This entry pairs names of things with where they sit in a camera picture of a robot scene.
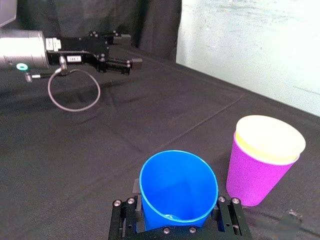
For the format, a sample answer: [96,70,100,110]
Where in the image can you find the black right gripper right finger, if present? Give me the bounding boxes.
[212,196,253,240]

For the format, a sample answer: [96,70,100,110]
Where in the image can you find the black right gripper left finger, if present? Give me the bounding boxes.
[107,178,147,240]

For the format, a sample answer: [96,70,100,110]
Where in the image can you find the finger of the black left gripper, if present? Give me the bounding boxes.
[98,54,144,76]
[88,30,132,47]

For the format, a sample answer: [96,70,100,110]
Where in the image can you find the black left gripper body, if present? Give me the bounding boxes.
[46,35,111,74]

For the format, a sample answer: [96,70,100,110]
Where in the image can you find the blue plastic cup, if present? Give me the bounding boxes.
[139,149,219,231]

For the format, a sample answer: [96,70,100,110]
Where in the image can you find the black backdrop cloth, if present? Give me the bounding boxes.
[14,0,182,62]

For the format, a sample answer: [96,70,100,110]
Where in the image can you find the purple textured plastic cup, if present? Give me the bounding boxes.
[226,131,301,207]

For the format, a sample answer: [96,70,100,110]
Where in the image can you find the black table cloth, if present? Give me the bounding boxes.
[0,44,320,240]

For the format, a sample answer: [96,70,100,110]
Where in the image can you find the cream plastic cup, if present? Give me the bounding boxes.
[235,114,306,166]

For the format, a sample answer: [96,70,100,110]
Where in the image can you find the thin dark gripper cable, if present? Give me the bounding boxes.
[24,56,101,112]

